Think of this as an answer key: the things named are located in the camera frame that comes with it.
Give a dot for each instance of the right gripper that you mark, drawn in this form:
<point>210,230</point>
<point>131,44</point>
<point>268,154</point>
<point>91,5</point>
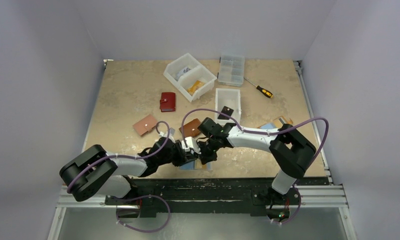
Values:
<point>207,149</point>

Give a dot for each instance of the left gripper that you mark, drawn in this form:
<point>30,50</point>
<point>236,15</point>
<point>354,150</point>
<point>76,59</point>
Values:
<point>182,156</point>

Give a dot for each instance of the black credit card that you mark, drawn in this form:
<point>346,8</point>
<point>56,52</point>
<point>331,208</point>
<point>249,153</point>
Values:
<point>226,113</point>

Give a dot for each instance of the tan card holder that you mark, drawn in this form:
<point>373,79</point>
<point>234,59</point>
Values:
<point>277,123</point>

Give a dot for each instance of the silver credit card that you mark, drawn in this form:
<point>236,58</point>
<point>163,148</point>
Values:
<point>181,72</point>

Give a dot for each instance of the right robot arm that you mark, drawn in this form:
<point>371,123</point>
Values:
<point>293,152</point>

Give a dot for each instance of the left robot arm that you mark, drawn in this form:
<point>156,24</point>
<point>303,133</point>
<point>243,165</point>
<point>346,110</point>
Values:
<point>96,171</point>

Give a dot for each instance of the brown card holder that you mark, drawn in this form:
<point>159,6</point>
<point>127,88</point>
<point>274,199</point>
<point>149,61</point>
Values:
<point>190,129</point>

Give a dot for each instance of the pink card holder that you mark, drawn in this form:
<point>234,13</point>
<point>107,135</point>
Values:
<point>145,125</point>

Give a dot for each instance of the red card holder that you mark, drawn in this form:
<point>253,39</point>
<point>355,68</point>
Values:
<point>167,102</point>

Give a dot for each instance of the white small bin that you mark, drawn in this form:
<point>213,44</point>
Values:
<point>229,98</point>

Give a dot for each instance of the yellow item in bin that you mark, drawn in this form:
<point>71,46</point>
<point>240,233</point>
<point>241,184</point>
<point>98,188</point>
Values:
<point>196,86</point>

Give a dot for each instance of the white divided bin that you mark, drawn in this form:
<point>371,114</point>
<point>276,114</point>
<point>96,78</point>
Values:
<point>197,72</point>

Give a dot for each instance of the clear compartment organizer box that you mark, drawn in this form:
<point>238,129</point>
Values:
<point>231,70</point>

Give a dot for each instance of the yellow black screwdriver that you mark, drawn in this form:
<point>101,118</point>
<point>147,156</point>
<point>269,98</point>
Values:
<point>262,90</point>

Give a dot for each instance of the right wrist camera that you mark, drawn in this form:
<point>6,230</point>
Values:
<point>190,145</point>

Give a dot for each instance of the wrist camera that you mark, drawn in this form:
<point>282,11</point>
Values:
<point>170,134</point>
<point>190,145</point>

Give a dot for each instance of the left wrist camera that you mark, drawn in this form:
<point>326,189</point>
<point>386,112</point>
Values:
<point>170,134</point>

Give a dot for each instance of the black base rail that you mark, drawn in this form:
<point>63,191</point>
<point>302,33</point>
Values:
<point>253,196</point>

